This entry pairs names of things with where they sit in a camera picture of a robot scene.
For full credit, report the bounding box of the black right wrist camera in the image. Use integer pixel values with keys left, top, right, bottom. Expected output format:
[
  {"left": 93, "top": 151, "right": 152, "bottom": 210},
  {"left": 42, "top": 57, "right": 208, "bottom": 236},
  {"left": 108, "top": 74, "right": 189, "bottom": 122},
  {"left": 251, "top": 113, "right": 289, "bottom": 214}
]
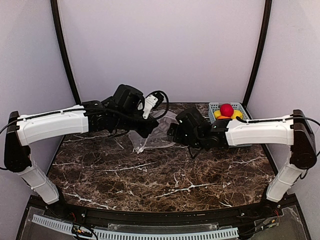
[{"left": 175, "top": 107, "right": 210, "bottom": 131}]

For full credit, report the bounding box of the clear zip top bag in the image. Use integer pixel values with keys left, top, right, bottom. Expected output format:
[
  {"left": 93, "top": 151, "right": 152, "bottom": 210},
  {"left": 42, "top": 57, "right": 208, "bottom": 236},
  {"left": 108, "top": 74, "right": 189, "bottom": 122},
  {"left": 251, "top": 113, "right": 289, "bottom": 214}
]
[{"left": 128, "top": 111, "right": 178, "bottom": 154}]

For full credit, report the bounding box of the black frame post right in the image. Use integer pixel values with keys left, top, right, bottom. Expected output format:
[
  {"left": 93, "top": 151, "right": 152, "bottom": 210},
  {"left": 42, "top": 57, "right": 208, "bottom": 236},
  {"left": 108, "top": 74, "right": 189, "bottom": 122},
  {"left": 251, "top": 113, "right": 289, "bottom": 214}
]
[{"left": 242, "top": 0, "right": 273, "bottom": 108}]

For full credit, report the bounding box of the red apple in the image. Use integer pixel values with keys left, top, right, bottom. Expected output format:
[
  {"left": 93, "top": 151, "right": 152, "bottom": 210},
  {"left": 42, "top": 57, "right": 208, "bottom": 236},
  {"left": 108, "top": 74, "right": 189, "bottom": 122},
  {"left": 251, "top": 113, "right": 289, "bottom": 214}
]
[{"left": 219, "top": 103, "right": 234, "bottom": 118}]

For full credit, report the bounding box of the light blue perforated basket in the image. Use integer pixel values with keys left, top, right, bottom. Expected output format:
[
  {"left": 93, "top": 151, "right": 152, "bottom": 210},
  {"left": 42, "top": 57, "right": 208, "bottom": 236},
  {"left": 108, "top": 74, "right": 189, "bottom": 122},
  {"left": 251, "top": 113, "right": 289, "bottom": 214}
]
[{"left": 206, "top": 102, "right": 252, "bottom": 149}]

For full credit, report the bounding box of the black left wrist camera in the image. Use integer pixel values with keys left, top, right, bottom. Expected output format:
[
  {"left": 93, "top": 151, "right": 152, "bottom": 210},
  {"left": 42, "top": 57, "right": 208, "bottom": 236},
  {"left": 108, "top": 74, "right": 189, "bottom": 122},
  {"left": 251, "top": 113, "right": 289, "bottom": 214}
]
[{"left": 140, "top": 90, "right": 170, "bottom": 120}]

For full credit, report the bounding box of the black frame post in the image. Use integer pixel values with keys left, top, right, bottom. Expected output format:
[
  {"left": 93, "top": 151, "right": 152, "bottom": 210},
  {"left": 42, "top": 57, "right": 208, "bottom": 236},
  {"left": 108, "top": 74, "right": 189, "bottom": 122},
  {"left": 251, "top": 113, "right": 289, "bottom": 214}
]
[
  {"left": 242, "top": 0, "right": 273, "bottom": 108},
  {"left": 50, "top": 0, "right": 81, "bottom": 104}
]

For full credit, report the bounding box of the black front rail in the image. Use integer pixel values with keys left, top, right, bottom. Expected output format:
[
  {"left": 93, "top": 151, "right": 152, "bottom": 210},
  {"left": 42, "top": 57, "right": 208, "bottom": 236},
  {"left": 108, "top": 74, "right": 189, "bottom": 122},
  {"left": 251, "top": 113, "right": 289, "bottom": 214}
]
[{"left": 44, "top": 194, "right": 298, "bottom": 232}]

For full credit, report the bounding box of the orange fruit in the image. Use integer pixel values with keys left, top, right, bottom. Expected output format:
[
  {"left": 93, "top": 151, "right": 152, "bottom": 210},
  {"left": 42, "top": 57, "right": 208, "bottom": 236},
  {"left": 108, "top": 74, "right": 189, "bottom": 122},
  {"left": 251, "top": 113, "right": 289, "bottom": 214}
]
[{"left": 217, "top": 115, "right": 231, "bottom": 120}]

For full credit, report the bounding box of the light blue cable duct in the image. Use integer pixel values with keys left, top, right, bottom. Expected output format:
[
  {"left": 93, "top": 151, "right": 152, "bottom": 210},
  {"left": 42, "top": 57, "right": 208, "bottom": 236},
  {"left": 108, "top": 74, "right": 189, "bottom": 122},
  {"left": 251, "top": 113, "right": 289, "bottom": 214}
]
[{"left": 31, "top": 214, "right": 240, "bottom": 240}]

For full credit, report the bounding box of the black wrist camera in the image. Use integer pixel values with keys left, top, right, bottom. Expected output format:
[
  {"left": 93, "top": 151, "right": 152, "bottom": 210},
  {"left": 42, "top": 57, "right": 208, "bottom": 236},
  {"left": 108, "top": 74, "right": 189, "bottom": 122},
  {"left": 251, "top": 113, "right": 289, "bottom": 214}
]
[
  {"left": 140, "top": 90, "right": 170, "bottom": 120},
  {"left": 175, "top": 107, "right": 210, "bottom": 131}
]

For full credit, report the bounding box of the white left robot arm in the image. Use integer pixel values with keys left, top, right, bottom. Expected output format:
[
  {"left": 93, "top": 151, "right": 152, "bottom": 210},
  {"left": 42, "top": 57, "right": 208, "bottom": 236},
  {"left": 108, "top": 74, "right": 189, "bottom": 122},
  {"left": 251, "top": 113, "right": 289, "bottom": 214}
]
[{"left": 0, "top": 94, "right": 161, "bottom": 207}]

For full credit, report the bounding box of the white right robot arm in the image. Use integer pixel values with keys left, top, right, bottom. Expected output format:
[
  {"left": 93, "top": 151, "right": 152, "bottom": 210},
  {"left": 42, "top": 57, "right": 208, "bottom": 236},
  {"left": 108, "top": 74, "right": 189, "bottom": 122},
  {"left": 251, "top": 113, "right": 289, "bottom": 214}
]
[{"left": 167, "top": 108, "right": 320, "bottom": 203}]

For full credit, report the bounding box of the black frame post left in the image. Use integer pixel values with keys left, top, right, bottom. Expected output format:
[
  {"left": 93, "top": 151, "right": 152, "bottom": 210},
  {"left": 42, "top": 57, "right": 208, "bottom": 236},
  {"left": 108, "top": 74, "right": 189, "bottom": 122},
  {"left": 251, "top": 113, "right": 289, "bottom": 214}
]
[{"left": 50, "top": 0, "right": 81, "bottom": 104}]

